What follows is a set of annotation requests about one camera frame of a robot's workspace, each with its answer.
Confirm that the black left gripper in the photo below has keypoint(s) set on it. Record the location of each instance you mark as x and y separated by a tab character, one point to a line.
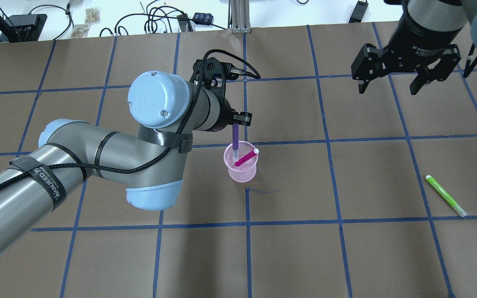
222	117

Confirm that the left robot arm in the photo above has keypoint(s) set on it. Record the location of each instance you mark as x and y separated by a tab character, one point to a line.
150	165

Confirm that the black camera stand base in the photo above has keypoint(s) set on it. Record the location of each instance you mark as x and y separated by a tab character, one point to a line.
28	26

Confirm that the purple marker pen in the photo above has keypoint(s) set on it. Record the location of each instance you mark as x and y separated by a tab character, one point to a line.
235	142

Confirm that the black power adapter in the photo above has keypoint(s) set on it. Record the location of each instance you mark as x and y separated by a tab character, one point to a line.
359	11

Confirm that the aluminium frame post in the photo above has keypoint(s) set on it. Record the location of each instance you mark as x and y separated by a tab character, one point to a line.
239	16

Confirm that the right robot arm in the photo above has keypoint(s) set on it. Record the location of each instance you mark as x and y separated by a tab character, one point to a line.
449	13

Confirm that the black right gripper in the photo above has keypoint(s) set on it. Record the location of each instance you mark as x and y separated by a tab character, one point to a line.
413	45

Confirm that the small blue device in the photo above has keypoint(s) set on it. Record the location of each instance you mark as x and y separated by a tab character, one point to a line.
203	18

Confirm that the pink marker pen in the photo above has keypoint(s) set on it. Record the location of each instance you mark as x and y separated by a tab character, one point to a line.
249	156

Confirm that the pink mesh cup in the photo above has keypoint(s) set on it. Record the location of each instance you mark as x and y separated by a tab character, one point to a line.
247	171

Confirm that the green marker pen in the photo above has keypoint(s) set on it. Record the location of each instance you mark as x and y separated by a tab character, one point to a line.
446	196

